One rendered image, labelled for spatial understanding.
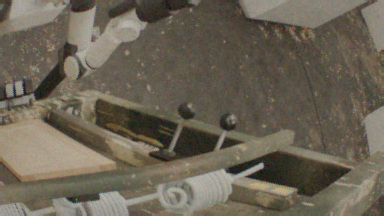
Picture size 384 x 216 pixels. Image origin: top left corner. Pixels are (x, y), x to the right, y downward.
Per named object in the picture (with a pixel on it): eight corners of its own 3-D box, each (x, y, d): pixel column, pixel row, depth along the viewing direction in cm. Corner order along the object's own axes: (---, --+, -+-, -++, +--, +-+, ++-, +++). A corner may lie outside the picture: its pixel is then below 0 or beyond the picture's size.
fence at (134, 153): (59, 119, 198) (59, 108, 197) (294, 203, 133) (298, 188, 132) (50, 121, 194) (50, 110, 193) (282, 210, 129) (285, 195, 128)
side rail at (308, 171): (109, 128, 216) (109, 94, 214) (366, 200, 141) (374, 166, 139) (96, 131, 212) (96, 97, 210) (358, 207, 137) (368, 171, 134)
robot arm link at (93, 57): (104, 56, 166) (77, 91, 180) (129, 39, 173) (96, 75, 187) (88, 29, 166) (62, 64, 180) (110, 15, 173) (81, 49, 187)
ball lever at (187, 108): (165, 159, 158) (189, 104, 160) (177, 164, 156) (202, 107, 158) (154, 154, 156) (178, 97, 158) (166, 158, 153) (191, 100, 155)
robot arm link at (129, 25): (163, 30, 158) (126, 47, 164) (168, 3, 164) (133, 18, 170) (136, 9, 151) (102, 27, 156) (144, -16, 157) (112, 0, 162)
